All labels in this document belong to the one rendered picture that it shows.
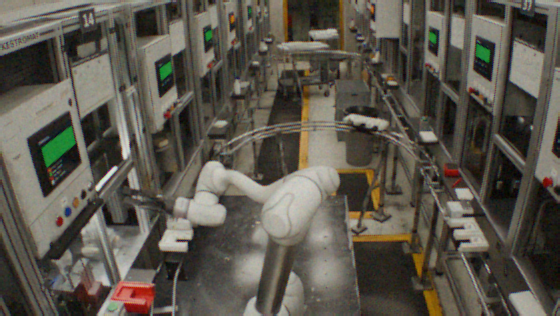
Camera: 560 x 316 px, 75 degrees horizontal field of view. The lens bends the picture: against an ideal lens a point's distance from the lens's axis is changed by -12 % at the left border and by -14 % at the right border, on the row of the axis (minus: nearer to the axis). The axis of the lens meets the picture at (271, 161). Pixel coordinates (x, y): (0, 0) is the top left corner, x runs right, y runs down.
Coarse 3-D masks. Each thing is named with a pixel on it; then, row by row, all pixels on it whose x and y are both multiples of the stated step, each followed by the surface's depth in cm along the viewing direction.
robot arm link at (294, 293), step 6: (294, 276) 170; (288, 282) 167; (294, 282) 168; (300, 282) 171; (288, 288) 165; (294, 288) 167; (300, 288) 169; (288, 294) 165; (294, 294) 166; (300, 294) 169; (288, 300) 165; (294, 300) 166; (300, 300) 170; (288, 306) 164; (294, 306) 166; (300, 306) 172; (294, 312) 167; (300, 312) 174
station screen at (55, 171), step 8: (64, 128) 129; (72, 128) 134; (48, 136) 120; (56, 136) 124; (40, 144) 115; (64, 152) 129; (72, 152) 134; (56, 160) 124; (64, 160) 129; (72, 160) 134; (80, 160) 139; (48, 168) 120; (56, 168) 124; (64, 168) 129; (72, 168) 134; (48, 176) 120; (56, 176) 124; (64, 176) 129
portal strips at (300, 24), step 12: (300, 0) 907; (324, 0) 903; (336, 0) 900; (300, 12) 919; (324, 12) 915; (336, 12) 912; (300, 24) 931; (324, 24) 927; (336, 24) 924; (300, 36) 943; (324, 48) 952; (336, 48) 950; (300, 60) 970
